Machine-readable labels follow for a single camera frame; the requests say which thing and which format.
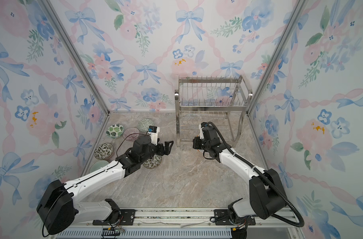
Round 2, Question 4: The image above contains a pink purple bowl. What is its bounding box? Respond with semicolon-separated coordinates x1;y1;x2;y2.
123;127;141;141

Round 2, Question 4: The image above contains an aluminium corner post left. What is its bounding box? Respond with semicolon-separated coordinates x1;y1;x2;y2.
38;0;110;116

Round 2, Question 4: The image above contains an aluminium corner post right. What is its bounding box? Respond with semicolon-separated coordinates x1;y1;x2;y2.
247;0;307;117

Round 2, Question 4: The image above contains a dark speckled bowl left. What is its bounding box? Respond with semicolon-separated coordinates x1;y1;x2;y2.
94;143;114;160

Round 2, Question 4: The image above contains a green leaf pattern bowl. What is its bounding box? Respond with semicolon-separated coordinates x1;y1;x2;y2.
105;124;125;139

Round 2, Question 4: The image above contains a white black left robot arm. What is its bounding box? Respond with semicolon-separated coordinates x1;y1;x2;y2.
37;135;174;238

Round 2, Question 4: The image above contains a stainless steel dish rack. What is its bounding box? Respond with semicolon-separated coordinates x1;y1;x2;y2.
175;75;253;146

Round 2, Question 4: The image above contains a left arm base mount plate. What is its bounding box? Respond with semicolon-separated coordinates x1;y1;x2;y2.
92;209;136;226

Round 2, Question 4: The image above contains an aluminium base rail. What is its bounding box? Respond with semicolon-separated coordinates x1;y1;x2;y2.
52;208;304;239

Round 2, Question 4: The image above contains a green geometric pattern bowl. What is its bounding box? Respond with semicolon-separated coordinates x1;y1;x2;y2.
137;118;154;133

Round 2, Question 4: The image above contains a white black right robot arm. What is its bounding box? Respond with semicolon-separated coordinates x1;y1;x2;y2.
192;122;287;223

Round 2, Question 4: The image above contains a black corrugated cable conduit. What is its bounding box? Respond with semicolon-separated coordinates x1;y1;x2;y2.
206;121;305;228

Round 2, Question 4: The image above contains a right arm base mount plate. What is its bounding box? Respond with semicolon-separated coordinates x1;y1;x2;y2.
210;209;256;227

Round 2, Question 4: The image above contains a pale green celadon bowl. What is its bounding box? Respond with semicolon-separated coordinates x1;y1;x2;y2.
89;160;109;173

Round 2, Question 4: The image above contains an aluminium corner post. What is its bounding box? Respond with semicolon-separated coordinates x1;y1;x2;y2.
38;0;110;116
247;0;307;117

